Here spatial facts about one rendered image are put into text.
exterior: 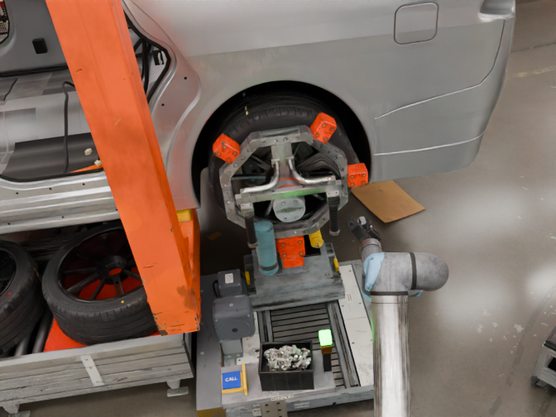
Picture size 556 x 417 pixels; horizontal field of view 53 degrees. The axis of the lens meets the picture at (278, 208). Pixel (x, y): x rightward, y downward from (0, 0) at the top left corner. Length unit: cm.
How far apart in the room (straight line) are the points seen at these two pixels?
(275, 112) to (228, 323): 95
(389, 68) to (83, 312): 165
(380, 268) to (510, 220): 203
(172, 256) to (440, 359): 143
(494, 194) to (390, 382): 230
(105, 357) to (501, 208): 248
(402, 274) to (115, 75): 101
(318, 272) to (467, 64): 123
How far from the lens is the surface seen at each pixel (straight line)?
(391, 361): 175
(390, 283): 173
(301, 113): 233
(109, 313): 257
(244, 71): 223
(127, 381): 275
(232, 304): 256
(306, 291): 292
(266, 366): 217
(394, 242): 341
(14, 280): 292
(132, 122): 174
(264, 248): 243
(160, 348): 255
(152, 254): 204
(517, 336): 303
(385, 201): 370
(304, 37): 220
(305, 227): 256
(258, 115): 232
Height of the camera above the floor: 227
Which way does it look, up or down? 38 degrees down
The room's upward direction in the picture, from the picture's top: 7 degrees counter-clockwise
